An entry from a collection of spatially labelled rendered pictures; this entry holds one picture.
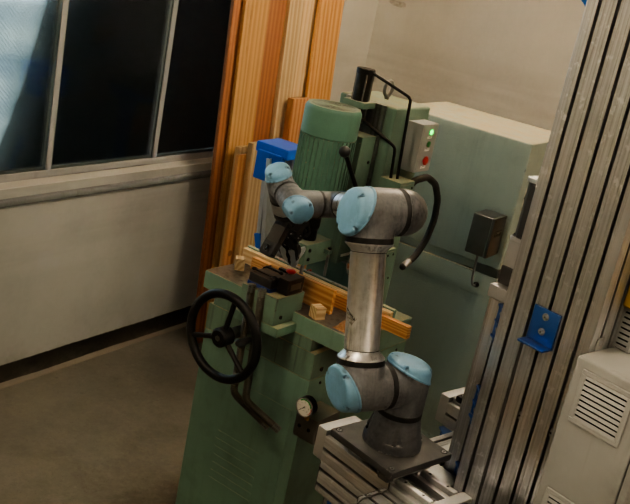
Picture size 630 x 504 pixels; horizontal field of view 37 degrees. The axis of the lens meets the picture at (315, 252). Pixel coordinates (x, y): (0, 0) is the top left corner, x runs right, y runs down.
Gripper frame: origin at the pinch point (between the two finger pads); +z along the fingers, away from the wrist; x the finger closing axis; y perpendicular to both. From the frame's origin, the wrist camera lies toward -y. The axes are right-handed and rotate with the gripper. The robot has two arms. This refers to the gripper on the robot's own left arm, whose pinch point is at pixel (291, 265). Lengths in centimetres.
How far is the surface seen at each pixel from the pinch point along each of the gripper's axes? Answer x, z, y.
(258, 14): 127, 11, 131
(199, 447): 23, 65, -37
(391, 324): -28.7, 18.2, 8.6
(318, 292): -5.2, 12.4, 4.0
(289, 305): -3.5, 8.9, -7.3
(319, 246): 4.4, 8.5, 17.8
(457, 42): 93, 77, 242
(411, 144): -6, -9, 57
